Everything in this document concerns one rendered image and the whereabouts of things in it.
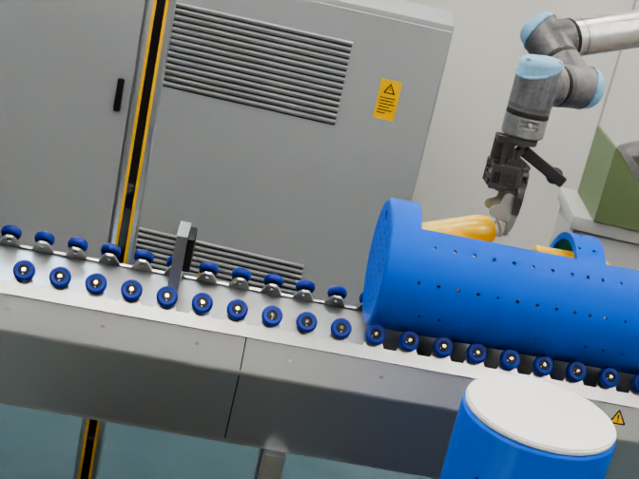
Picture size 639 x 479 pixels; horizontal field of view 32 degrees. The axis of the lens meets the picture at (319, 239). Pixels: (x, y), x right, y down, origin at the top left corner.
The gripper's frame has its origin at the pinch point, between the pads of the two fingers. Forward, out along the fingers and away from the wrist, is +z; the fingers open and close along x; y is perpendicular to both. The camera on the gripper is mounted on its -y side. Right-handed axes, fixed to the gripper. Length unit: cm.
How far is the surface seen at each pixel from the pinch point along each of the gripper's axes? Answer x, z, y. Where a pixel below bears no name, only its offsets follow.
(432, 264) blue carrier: 11.7, 7.7, 16.4
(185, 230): -1, 14, 68
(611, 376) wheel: 9.8, 26.3, -28.6
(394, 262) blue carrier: 12.0, 8.6, 24.3
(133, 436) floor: -98, 122, 76
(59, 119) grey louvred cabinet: -175, 40, 125
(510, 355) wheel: 9.0, 25.8, -5.6
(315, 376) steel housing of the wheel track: 12, 37, 35
